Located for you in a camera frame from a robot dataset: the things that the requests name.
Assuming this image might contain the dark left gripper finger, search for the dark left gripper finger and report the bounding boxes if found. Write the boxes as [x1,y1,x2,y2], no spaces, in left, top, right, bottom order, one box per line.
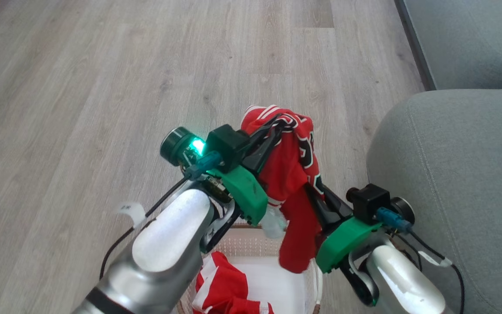
[247,114,287,143]
[242,130,278,175]

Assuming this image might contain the red garment with white stripes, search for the red garment with white stripes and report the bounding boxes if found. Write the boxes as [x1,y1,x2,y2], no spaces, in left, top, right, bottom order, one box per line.
[192,251,275,314]

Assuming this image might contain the red jersey with black lettering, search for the red jersey with black lettering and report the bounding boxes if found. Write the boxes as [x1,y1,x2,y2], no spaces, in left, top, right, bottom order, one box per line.
[240,105,326,274]

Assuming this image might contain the white basket with brown rim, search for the white basket with brown rim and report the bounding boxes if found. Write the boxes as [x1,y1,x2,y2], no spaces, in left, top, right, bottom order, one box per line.
[176,220,324,314]

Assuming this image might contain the grey sofa section dark base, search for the grey sofa section dark base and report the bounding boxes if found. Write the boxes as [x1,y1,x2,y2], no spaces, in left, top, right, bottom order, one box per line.
[394,0,502,92]

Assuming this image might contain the grey fabric sofa seat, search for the grey fabric sofa seat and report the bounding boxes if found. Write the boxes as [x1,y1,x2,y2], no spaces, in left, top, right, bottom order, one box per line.
[366,89,502,314]

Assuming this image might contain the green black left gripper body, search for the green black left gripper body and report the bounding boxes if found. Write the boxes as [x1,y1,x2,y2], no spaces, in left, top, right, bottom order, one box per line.
[160,126,269,226]

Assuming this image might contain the white cable label tag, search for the white cable label tag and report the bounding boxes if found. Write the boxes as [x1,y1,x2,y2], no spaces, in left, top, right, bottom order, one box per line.
[118,201,147,228]
[418,250,453,268]

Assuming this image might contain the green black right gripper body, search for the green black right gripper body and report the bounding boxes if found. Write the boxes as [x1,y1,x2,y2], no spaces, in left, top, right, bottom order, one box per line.
[315,197,415,274]

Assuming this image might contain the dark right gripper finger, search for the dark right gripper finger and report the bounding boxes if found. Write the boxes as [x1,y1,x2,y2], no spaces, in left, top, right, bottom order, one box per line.
[320,185,353,223]
[305,185,335,239]

